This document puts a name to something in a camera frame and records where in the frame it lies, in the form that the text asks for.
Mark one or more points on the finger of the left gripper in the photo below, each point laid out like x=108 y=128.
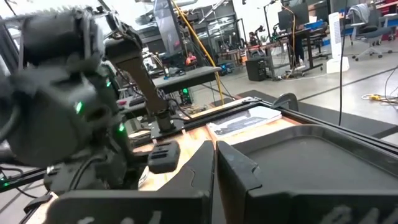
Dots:
x=163 y=157

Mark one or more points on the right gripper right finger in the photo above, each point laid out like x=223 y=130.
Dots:
x=236 y=199

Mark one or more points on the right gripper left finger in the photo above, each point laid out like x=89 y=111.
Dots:
x=186 y=202

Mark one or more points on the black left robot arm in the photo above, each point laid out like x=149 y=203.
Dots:
x=46 y=124

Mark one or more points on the dark grey plastic tray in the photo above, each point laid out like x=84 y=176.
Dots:
x=311 y=161

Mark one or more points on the person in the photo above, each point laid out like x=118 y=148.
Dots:
x=190 y=59
x=252 y=40

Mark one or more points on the black table clamp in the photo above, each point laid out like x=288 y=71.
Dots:
x=286 y=99

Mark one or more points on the black floor mat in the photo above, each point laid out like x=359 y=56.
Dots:
x=317 y=110

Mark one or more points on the black computer monitor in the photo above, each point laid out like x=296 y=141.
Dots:
x=168 y=28
x=293 y=17

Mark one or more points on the black standing desk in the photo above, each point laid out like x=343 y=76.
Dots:
x=306 y=46

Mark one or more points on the yellow plug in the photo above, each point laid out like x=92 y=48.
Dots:
x=375 y=97

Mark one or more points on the white tower appliance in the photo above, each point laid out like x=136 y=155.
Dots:
x=335 y=40

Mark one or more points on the grey office chair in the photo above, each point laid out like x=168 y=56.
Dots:
x=371 y=31

